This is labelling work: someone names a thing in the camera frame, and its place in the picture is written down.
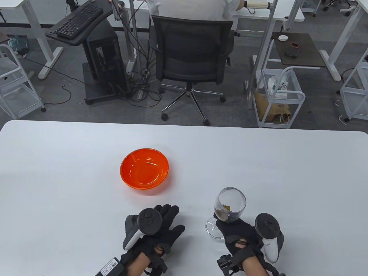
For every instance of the black labelled wrist box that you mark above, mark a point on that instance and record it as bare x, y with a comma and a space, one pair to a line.
110, 267

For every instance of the small black box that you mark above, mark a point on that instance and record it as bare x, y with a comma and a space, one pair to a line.
293, 52

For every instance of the black keyboard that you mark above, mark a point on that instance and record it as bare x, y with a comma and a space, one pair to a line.
77, 21

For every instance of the black computer tower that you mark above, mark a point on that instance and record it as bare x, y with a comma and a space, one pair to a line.
103, 57

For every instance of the black mesh office chair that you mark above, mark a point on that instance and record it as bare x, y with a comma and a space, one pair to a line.
191, 46

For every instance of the black and white controller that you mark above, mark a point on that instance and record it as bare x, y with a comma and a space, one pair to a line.
149, 221
267, 225

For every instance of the black rolling computer stand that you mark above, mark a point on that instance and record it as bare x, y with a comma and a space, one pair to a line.
100, 23

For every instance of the orange bowl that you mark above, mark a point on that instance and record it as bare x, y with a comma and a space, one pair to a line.
143, 172

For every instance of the teal bag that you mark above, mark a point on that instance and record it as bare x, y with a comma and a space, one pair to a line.
17, 43

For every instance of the clear wine glass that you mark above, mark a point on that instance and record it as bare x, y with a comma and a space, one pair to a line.
230, 198

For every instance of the black and white right controller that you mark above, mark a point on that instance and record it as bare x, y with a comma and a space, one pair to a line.
267, 225

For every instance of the person's left hand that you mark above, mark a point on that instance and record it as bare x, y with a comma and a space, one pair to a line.
169, 235

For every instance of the white round puck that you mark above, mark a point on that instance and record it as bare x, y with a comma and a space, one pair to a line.
283, 38

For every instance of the white box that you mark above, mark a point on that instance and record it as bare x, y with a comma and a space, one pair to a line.
276, 86

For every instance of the aluminium frame post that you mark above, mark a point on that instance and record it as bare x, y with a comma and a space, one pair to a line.
264, 37

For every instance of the dark brown side table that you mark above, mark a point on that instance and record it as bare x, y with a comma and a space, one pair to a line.
304, 51

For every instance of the person's left forearm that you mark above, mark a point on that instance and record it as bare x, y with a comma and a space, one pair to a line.
138, 266

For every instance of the person's right forearm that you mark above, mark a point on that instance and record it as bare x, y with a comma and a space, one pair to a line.
256, 267

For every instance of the small orange device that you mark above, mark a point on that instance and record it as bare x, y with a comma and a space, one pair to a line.
294, 44

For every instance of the black and white left controller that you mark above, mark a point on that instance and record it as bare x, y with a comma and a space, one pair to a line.
149, 221

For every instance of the white desk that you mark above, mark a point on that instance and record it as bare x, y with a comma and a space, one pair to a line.
31, 20
345, 34
258, 15

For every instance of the brown paper bag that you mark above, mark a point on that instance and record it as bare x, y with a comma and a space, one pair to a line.
273, 109

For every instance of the person's right hand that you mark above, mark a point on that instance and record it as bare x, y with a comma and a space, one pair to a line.
241, 230

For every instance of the pile of raisins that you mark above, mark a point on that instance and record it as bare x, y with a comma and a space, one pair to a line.
221, 214

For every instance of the beige ribbed tube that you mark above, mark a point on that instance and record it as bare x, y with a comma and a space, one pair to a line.
258, 5

